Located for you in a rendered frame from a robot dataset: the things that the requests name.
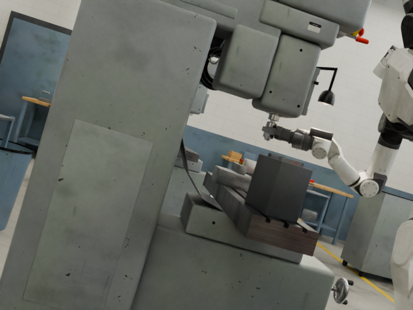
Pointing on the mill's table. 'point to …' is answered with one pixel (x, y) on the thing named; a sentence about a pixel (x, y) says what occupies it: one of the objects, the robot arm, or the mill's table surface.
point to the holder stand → (278, 187)
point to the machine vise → (232, 176)
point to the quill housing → (289, 77)
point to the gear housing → (299, 24)
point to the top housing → (335, 11)
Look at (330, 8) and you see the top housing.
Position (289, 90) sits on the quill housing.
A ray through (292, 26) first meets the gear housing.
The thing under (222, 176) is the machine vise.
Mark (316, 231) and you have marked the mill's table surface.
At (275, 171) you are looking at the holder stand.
